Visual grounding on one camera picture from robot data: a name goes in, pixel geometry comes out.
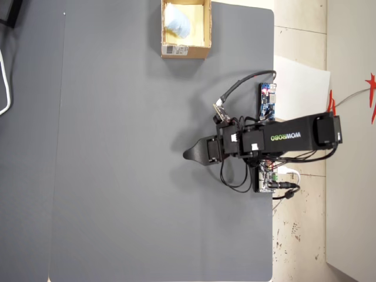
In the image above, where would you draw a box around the thick black camera cable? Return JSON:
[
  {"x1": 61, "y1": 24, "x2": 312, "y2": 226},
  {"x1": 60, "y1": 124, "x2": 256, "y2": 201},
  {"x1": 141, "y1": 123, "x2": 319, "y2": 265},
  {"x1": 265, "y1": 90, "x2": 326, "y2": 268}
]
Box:
[{"x1": 216, "y1": 69, "x2": 278, "y2": 106}]

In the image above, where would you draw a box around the light blue foam block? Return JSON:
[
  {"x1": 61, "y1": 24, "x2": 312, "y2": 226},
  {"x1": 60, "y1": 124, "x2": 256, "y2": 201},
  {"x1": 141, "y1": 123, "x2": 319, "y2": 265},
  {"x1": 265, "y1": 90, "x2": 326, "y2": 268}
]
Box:
[{"x1": 163, "y1": 3, "x2": 192, "y2": 38}]

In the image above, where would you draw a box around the black power plug cable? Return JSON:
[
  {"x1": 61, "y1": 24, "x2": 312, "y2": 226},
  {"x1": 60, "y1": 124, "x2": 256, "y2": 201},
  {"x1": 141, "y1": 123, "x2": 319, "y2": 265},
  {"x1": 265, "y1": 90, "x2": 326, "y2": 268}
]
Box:
[{"x1": 268, "y1": 181, "x2": 301, "y2": 202}]

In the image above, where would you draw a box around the black flat object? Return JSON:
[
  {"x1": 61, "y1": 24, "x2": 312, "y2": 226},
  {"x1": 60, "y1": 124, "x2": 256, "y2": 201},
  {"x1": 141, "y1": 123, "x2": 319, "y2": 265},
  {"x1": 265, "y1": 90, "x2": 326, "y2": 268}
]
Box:
[{"x1": 0, "y1": 0, "x2": 24, "y2": 29}]

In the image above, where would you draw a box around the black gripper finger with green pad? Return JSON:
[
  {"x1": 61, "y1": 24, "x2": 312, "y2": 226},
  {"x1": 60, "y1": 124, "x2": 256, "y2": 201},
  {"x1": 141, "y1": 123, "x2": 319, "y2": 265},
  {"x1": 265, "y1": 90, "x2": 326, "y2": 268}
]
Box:
[
  {"x1": 182, "y1": 135, "x2": 220, "y2": 157},
  {"x1": 183, "y1": 152, "x2": 220, "y2": 166}
]

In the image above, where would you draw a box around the red tape strip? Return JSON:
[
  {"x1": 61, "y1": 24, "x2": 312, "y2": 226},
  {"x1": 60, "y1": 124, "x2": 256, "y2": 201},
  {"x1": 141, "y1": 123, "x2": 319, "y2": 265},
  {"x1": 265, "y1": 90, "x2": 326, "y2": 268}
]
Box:
[{"x1": 327, "y1": 89, "x2": 336, "y2": 116}]

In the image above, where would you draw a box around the grey textured mat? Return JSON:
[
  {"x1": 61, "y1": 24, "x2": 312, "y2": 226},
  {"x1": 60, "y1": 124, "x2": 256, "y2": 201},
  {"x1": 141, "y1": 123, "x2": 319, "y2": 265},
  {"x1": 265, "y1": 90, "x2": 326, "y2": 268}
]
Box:
[
  {"x1": 48, "y1": 0, "x2": 276, "y2": 282},
  {"x1": 0, "y1": 0, "x2": 65, "y2": 282}
]

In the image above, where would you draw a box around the open cardboard box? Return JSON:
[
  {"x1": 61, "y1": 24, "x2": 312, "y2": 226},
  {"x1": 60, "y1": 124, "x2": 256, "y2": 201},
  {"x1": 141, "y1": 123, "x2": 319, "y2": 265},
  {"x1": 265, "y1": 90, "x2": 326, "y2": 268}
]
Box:
[{"x1": 160, "y1": 0, "x2": 213, "y2": 60}]

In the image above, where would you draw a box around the large white paper sheet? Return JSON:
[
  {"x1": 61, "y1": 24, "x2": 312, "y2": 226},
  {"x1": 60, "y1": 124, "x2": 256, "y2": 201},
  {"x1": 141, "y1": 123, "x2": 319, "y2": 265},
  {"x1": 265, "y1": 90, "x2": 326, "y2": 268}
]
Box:
[{"x1": 274, "y1": 55, "x2": 332, "y2": 122}]

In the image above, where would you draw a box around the white usb cable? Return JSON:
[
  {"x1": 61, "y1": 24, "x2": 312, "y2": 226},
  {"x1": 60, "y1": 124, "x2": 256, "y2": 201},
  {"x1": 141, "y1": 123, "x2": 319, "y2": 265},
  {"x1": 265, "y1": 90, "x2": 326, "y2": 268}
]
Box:
[{"x1": 277, "y1": 167, "x2": 302, "y2": 183}]

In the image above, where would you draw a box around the white cable loop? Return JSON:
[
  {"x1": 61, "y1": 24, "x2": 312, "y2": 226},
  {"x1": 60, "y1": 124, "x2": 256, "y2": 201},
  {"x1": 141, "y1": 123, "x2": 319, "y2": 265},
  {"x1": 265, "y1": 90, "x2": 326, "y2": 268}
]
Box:
[{"x1": 0, "y1": 48, "x2": 13, "y2": 116}]

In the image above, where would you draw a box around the small camera circuit board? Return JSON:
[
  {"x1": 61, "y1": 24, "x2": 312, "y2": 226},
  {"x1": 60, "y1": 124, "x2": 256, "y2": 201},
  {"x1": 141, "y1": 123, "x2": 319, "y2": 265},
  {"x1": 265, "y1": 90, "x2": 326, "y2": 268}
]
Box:
[{"x1": 213, "y1": 102, "x2": 231, "y2": 124}]

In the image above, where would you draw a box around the white motor driver board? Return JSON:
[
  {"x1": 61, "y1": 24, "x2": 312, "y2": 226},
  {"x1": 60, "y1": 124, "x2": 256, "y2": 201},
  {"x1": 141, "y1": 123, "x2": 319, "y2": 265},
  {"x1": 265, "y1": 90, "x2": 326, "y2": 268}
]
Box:
[{"x1": 257, "y1": 164, "x2": 280, "y2": 194}]

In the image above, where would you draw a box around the grey cable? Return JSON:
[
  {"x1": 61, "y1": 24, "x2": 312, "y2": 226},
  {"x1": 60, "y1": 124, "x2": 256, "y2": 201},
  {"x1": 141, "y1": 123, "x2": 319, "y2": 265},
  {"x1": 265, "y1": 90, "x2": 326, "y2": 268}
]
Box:
[{"x1": 334, "y1": 88, "x2": 371, "y2": 108}]

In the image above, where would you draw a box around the blue circuit board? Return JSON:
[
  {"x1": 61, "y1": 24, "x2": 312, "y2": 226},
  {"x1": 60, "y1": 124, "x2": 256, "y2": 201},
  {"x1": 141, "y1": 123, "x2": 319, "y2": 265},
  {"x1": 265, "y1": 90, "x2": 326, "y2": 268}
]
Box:
[{"x1": 258, "y1": 83, "x2": 277, "y2": 122}]

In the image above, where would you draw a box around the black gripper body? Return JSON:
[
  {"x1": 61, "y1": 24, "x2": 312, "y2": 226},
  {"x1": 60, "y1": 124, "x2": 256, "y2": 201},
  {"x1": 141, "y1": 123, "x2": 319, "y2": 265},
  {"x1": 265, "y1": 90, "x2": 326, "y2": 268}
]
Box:
[{"x1": 206, "y1": 137, "x2": 224, "y2": 164}]

